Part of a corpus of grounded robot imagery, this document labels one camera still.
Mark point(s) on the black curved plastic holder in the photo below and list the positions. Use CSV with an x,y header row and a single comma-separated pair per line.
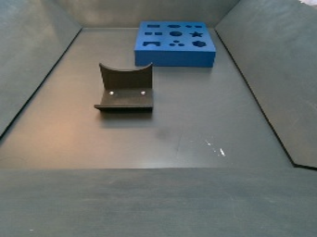
x,y
129,89

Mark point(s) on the blue shape sorter box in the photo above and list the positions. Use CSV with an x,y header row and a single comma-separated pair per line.
x,y
175,44

